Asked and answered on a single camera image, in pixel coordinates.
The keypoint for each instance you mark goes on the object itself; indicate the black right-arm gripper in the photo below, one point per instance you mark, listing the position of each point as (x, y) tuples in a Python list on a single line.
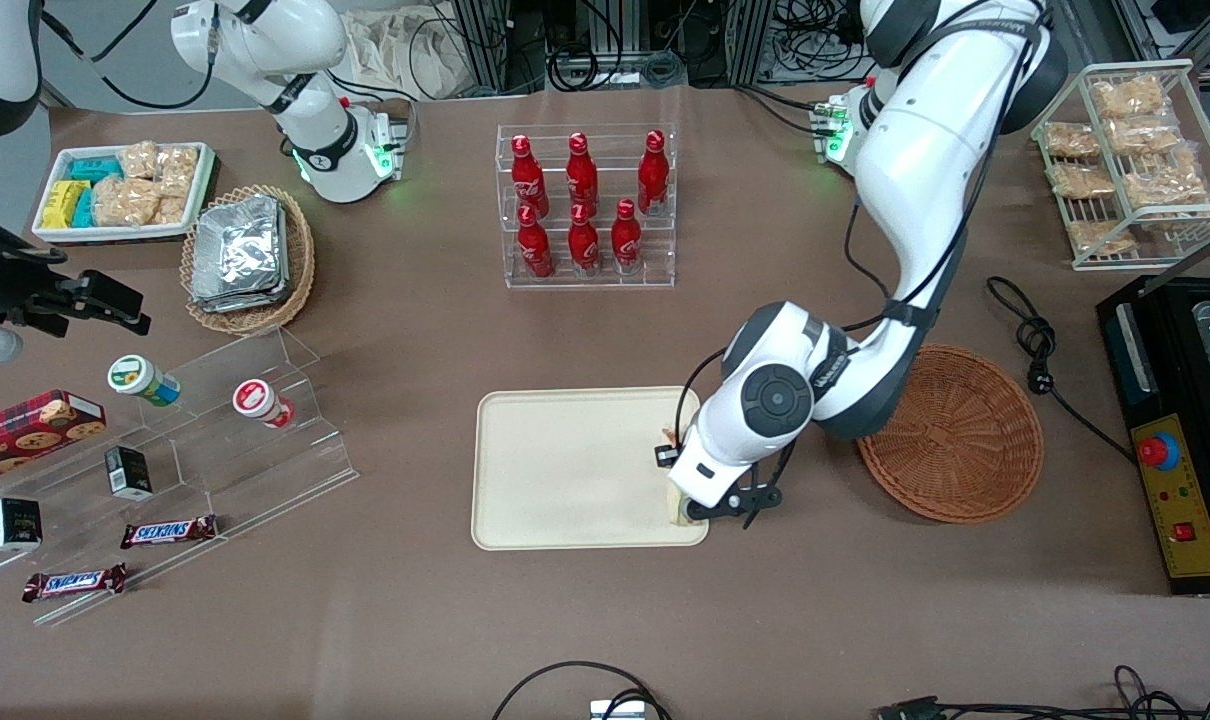
[(17, 283)]

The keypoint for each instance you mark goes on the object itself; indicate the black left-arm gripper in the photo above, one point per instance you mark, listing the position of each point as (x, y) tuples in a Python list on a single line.
[(666, 456)]

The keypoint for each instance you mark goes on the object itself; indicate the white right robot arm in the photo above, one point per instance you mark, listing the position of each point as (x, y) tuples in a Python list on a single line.
[(265, 50)]

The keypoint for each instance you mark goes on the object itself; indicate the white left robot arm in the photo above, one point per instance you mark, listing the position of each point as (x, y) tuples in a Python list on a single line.
[(925, 150)]

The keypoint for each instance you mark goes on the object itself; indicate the white rectangular snack tray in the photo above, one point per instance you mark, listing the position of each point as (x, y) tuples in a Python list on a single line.
[(50, 232)]

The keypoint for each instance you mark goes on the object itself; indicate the cream plastic serving tray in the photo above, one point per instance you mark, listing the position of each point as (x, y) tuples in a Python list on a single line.
[(565, 470)]

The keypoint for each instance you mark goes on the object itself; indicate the oval wicker basket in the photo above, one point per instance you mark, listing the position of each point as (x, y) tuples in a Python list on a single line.
[(300, 260)]

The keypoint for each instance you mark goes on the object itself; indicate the round brown wicker basket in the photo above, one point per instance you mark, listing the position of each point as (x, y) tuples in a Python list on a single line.
[(955, 440)]

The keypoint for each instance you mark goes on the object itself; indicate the green sunflower lid cup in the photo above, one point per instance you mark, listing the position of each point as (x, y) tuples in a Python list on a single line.
[(140, 378)]

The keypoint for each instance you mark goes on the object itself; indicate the teal snack pack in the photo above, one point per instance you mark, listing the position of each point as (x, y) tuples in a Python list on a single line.
[(95, 168), (85, 208)]

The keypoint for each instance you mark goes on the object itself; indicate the yellow snack pack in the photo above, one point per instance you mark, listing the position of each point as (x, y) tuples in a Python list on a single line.
[(60, 203)]

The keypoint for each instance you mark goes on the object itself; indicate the rice cracker bag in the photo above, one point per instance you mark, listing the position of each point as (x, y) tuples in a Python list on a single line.
[(172, 210), (125, 203), (138, 158), (1080, 180), (1165, 185), (1125, 95), (1070, 138), (1143, 133), (178, 170), (1100, 236)]

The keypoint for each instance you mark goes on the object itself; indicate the red tartan cookie box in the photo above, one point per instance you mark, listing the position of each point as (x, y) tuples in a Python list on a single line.
[(25, 430)]

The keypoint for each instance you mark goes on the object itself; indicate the foil wrapped pack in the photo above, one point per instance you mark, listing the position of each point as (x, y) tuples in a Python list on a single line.
[(235, 304), (240, 250)]

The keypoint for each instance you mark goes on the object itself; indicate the black carton box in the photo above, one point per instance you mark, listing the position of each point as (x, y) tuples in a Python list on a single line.
[(128, 472), (15, 525)]

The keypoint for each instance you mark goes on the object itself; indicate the red lid yogurt cup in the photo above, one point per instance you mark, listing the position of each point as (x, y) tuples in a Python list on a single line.
[(260, 402)]

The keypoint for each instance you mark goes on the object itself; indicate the clear acrylic bottle rack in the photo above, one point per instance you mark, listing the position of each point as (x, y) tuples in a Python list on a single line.
[(655, 270)]

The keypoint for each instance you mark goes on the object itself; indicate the clear acrylic stepped display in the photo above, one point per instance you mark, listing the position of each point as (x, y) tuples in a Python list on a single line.
[(245, 470)]

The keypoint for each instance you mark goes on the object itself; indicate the Snickers chocolate bar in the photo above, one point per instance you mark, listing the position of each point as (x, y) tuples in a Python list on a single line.
[(168, 532), (75, 582)]

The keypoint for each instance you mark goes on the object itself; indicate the grey small device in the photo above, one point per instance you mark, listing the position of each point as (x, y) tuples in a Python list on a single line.
[(617, 710)]

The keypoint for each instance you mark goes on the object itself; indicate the red cola bottle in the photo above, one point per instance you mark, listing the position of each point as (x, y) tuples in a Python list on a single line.
[(583, 240), (535, 245), (582, 172), (527, 172), (625, 235), (652, 172)]

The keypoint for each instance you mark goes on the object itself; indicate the beige cloth bag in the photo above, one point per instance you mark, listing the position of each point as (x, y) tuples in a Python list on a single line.
[(405, 55)]

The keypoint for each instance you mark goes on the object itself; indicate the red emergency stop button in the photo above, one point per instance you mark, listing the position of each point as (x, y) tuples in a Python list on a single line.
[(1157, 451)]

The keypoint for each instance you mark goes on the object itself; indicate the yellow control panel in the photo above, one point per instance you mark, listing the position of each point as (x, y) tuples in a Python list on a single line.
[(1180, 500)]

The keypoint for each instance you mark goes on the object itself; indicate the black heating appliance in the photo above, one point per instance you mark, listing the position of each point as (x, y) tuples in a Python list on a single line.
[(1175, 340)]

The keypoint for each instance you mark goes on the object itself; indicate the aluminium frame post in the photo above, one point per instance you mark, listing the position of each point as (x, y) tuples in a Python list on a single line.
[(485, 45)]

